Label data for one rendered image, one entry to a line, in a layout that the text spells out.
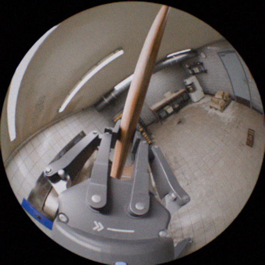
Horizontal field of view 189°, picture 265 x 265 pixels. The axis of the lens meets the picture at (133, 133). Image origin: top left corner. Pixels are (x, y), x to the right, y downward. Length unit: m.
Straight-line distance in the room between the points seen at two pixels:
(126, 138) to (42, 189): 1.27
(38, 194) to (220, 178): 2.90
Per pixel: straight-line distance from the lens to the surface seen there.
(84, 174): 1.62
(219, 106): 3.82
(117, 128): 0.15
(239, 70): 4.05
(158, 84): 5.36
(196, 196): 2.04
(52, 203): 1.32
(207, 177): 2.18
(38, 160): 1.39
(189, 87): 5.01
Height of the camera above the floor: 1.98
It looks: 19 degrees down
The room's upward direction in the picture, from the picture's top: 38 degrees counter-clockwise
